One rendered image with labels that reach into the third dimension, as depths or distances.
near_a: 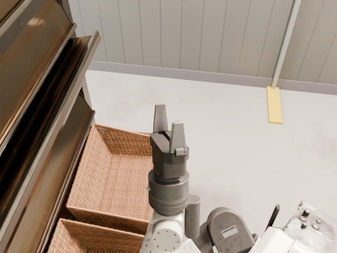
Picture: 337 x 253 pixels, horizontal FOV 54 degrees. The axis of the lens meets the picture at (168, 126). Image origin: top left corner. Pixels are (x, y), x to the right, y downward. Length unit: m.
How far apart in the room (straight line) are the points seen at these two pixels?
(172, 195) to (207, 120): 2.49
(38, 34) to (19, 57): 0.16
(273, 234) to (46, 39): 1.05
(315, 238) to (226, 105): 2.49
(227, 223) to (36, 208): 0.82
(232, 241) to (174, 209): 0.25
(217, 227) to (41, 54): 0.88
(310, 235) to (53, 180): 1.04
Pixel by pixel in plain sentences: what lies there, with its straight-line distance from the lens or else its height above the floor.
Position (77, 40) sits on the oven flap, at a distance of 1.58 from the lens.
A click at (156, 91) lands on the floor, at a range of 3.45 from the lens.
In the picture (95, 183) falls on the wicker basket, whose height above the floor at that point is 0.68.
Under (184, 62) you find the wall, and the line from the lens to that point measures 3.50.
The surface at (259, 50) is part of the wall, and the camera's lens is 3.39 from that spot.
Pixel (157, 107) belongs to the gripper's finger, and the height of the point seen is 1.72.
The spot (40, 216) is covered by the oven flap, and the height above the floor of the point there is 0.99.
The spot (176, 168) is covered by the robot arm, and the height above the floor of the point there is 1.67.
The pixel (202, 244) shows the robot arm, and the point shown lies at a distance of 0.91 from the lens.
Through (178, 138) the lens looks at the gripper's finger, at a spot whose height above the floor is 1.74.
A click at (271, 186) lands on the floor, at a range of 2.76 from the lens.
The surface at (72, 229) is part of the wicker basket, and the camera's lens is 1.65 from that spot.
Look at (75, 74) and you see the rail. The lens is 1.30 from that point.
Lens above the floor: 2.19
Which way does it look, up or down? 45 degrees down
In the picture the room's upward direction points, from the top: straight up
